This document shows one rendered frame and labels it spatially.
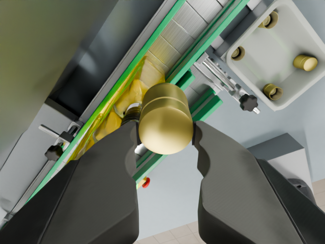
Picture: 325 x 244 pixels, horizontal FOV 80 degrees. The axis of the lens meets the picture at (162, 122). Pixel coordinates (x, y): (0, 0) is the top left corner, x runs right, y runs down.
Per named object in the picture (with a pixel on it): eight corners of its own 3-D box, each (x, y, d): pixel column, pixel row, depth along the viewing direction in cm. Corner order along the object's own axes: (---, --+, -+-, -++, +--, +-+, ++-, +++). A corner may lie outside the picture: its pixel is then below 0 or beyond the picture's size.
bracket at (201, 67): (199, 46, 47) (204, 50, 40) (225, 71, 49) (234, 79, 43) (188, 57, 48) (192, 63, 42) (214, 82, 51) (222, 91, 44)
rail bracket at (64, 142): (61, 104, 47) (27, 133, 35) (86, 120, 49) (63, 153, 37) (53, 115, 48) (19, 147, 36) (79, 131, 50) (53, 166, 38)
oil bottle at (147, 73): (145, 53, 41) (133, 82, 22) (166, 71, 43) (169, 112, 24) (129, 73, 43) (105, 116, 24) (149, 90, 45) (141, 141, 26)
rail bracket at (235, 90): (198, 44, 40) (212, 53, 29) (249, 94, 45) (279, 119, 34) (187, 55, 41) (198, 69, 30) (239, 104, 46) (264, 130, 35)
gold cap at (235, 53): (246, 57, 48) (240, 54, 52) (243, 43, 46) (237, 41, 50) (232, 63, 49) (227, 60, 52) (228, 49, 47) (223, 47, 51)
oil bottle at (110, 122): (130, 75, 43) (106, 118, 24) (150, 90, 45) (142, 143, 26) (116, 93, 45) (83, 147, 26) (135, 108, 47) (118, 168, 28)
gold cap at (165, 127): (141, 82, 15) (133, 105, 11) (188, 82, 15) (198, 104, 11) (143, 124, 16) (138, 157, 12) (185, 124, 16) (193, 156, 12)
